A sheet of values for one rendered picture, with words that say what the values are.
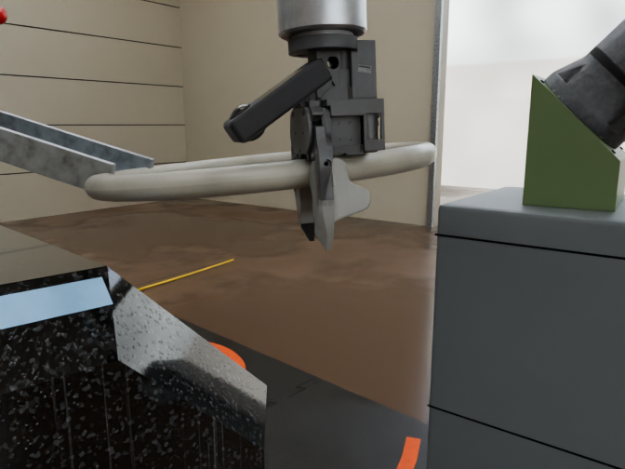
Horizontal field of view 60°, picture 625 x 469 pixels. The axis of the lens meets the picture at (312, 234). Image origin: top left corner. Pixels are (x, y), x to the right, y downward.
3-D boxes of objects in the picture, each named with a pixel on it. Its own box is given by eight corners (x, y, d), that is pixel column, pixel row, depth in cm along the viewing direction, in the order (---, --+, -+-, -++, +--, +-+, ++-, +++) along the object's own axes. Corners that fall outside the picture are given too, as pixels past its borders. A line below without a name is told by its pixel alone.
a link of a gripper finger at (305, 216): (350, 236, 63) (354, 159, 59) (300, 242, 61) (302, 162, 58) (340, 227, 66) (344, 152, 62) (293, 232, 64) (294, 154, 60)
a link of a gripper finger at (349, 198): (381, 243, 55) (370, 153, 55) (325, 249, 53) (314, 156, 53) (369, 245, 58) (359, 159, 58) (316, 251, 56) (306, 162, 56)
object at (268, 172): (-5, 214, 62) (-10, 188, 62) (189, 175, 109) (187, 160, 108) (432, 182, 50) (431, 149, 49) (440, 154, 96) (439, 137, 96)
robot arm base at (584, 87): (552, 82, 116) (592, 44, 111) (618, 146, 112) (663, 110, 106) (536, 77, 100) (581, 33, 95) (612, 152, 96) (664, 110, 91)
